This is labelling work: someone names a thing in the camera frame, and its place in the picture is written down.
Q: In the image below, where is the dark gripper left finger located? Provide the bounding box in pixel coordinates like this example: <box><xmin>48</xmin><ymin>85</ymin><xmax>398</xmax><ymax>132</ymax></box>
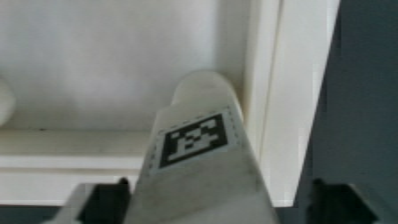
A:
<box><xmin>42</xmin><ymin>178</ymin><xmax>131</xmax><ymax>224</ymax></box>

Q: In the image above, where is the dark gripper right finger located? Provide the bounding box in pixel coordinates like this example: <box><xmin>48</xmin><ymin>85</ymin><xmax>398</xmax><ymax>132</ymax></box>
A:
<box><xmin>305</xmin><ymin>178</ymin><xmax>391</xmax><ymax>224</ymax></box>

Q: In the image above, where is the white table leg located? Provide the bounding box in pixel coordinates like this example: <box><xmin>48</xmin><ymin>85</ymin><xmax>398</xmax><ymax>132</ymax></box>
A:
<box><xmin>124</xmin><ymin>71</ymin><xmax>279</xmax><ymax>224</ymax></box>

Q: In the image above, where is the white square tabletop part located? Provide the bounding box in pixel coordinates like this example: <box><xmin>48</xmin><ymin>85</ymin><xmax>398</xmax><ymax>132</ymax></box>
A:
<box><xmin>0</xmin><ymin>0</ymin><xmax>341</xmax><ymax>207</ymax></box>

